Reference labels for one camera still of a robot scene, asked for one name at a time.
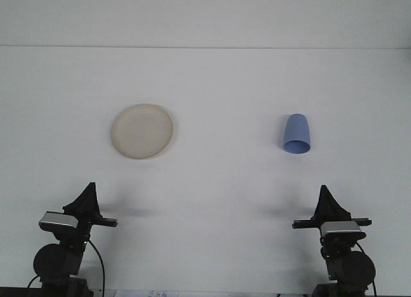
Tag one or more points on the pale blue cup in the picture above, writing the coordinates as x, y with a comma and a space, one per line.
297, 130

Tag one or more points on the pale round plate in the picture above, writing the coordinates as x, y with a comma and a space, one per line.
143, 131

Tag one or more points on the white printed paper sheet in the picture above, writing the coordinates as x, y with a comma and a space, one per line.
154, 293

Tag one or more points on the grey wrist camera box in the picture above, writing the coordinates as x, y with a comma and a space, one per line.
340, 229
57, 220

